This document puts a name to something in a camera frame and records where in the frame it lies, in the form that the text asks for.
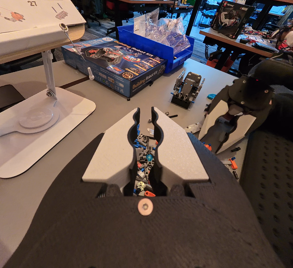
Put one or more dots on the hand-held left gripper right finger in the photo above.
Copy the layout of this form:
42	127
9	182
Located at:
180	158

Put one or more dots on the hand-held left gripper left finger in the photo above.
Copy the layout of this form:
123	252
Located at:
109	158

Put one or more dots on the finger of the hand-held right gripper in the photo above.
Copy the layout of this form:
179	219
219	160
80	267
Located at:
212	117
242	128

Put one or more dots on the pile of small building parts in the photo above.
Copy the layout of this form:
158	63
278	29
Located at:
145	155

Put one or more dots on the person's right forearm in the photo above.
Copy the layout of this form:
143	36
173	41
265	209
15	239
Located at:
281	112

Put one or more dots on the teal brick separator tool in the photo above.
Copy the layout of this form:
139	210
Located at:
211	95

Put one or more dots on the grey rectangular panel piece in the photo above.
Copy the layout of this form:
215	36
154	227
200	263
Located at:
194	128

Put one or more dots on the black long pin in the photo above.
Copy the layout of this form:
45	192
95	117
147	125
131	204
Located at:
235	149

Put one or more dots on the orange connector block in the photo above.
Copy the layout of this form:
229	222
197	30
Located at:
234	163

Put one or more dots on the grey partly built model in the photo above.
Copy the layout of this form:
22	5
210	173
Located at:
188	87

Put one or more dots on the short black axle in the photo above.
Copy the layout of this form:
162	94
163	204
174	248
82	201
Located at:
173	115

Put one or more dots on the black short pin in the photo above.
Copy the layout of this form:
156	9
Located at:
235	174

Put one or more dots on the black toy car box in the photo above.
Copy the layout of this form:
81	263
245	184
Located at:
231	18

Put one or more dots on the white book stand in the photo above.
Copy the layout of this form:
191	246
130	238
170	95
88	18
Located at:
45	117

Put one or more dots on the blue robot kit box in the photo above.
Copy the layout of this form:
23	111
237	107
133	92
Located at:
109	66

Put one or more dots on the clear plastic bags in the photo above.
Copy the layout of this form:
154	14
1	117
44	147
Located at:
164	32

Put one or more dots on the blue plastic bin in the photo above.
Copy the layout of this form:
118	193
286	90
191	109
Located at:
142	41

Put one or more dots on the open instruction booklet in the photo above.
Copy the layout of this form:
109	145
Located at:
34	2

